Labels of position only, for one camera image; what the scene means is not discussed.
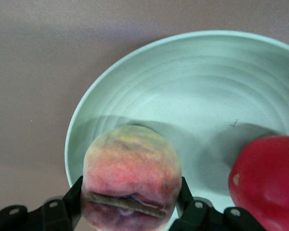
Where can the red pomegranate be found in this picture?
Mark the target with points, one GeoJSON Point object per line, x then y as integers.
{"type": "Point", "coordinates": [269, 180]}

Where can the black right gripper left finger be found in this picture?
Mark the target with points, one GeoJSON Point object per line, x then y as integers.
{"type": "Point", "coordinates": [55, 216]}

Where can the yellow pink peach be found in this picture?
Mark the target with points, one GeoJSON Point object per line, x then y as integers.
{"type": "Point", "coordinates": [132, 168]}

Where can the brown table cover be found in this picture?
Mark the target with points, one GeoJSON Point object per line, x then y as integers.
{"type": "Point", "coordinates": [26, 72]}

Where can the pale green round plate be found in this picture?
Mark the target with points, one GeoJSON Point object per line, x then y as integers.
{"type": "Point", "coordinates": [183, 84]}

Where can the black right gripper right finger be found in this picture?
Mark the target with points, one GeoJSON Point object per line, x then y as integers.
{"type": "Point", "coordinates": [197, 216]}

